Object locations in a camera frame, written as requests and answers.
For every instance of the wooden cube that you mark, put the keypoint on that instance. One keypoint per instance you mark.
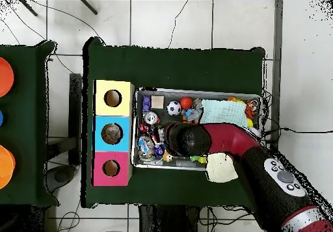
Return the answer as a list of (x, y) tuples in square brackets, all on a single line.
[(158, 102)]

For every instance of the tiger striped toy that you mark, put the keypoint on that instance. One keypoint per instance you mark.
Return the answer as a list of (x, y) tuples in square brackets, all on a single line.
[(251, 108)]

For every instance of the side table with green cloth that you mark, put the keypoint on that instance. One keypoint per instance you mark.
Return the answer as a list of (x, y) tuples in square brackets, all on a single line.
[(31, 138)]

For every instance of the crushed bottle with blue label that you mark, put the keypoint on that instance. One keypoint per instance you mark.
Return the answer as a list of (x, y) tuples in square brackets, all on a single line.
[(111, 133)]

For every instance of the wooden box with three holes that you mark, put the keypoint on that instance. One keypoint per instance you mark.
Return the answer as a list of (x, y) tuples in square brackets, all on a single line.
[(100, 143)]

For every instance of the large crumpled clear bottle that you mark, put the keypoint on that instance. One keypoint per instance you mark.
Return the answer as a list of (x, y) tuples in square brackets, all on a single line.
[(144, 145)]

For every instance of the crushed silver can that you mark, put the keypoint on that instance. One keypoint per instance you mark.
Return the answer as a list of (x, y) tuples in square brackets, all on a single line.
[(151, 118)]

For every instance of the orange red ball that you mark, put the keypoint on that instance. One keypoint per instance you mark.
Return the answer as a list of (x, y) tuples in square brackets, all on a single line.
[(186, 102)]

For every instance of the cream yellow cloth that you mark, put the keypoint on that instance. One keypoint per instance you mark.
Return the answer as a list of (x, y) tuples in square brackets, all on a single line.
[(221, 168)]

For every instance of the clear mesh bin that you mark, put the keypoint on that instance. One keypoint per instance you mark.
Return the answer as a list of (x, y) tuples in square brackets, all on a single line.
[(208, 93)]

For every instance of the blue round object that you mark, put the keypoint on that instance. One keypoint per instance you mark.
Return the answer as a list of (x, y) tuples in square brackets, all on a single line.
[(1, 118)]

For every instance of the mint green cloth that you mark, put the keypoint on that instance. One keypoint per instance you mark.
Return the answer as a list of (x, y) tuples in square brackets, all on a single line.
[(223, 112)]

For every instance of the purple plastic toy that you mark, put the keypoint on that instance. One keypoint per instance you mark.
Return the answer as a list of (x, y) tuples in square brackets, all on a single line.
[(146, 103)]

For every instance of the orange round disc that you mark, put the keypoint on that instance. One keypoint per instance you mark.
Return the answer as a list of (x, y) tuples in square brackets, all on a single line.
[(6, 164)]

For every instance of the black and white soccer ball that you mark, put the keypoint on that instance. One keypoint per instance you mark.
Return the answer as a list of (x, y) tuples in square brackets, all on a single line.
[(173, 108)]

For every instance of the red-orange round disc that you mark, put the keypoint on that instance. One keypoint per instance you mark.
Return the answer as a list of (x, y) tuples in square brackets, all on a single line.
[(5, 76)]

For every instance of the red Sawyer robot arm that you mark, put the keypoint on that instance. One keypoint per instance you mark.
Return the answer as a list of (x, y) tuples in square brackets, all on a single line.
[(260, 164)]

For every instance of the black metal leg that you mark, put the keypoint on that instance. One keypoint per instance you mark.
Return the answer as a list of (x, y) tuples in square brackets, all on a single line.
[(88, 7), (28, 8)]

